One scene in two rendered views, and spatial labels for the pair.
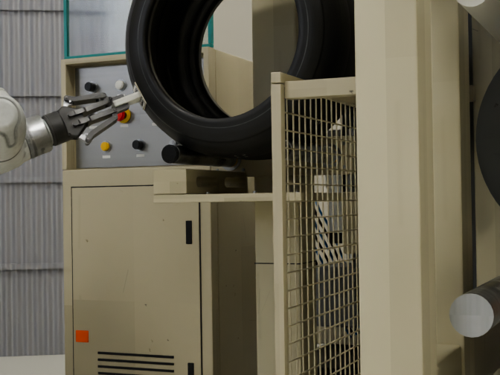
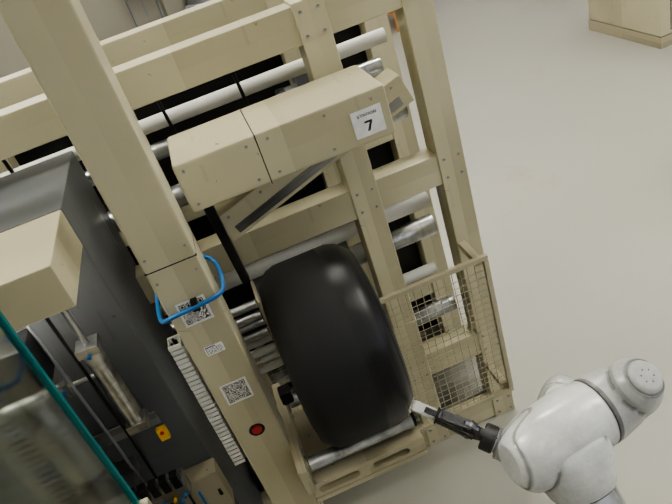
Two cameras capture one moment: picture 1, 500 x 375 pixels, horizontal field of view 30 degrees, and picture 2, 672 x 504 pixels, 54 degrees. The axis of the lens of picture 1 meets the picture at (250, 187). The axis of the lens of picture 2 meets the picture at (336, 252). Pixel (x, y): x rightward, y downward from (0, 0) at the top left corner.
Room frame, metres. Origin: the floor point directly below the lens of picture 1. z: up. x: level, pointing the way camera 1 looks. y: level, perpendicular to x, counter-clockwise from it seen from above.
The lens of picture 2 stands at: (2.91, 1.35, 2.40)
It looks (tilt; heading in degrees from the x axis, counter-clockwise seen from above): 32 degrees down; 241
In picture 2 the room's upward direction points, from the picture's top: 19 degrees counter-clockwise
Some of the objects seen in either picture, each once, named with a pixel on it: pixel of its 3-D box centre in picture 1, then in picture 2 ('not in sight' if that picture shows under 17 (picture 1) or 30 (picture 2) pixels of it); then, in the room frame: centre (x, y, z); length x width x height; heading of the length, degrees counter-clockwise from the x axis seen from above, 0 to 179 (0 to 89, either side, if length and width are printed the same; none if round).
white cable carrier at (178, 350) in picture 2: not in sight; (210, 402); (2.62, -0.10, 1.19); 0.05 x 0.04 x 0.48; 67
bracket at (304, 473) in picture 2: (280, 157); (293, 434); (2.45, -0.08, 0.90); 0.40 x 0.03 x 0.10; 67
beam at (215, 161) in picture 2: not in sight; (279, 135); (2.06, -0.24, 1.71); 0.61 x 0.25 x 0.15; 157
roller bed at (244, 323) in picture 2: not in sight; (244, 334); (2.34, -0.45, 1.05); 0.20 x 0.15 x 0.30; 157
